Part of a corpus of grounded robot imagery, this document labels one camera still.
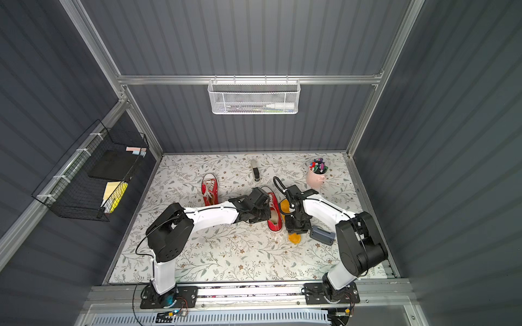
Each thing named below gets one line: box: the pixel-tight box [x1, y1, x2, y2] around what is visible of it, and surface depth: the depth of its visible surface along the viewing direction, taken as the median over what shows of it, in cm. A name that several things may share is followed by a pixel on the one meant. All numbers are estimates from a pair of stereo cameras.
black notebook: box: [87, 148, 140, 182], surface depth 77 cm
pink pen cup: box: [305, 158, 329, 189], surface depth 100 cm
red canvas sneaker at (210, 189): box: [201, 172, 220, 207], surface depth 99 cm
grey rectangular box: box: [309, 225, 336, 246], surface depth 88 cm
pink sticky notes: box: [125, 146, 147, 153], surface depth 87 cm
